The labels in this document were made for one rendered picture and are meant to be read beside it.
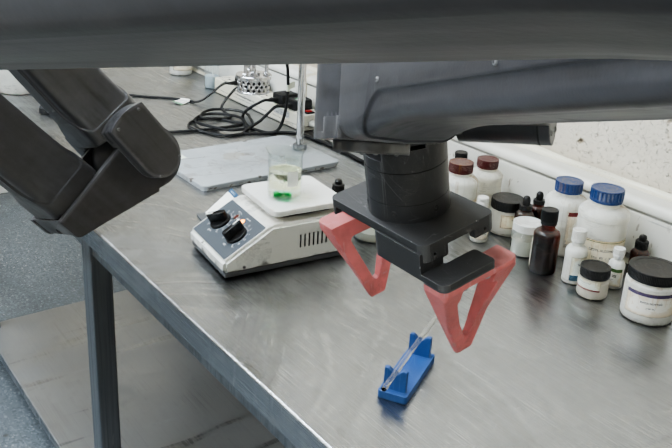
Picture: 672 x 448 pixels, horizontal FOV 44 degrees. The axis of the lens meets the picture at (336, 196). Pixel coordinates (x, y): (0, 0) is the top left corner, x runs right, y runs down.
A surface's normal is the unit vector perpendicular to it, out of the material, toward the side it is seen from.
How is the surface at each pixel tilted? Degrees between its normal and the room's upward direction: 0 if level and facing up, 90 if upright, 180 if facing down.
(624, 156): 90
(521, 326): 0
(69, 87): 71
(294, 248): 90
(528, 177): 90
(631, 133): 90
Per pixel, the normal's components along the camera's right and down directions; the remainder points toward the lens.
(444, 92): -0.94, -0.04
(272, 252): 0.51, 0.33
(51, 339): 0.06, -0.93
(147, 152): 0.62, 0.00
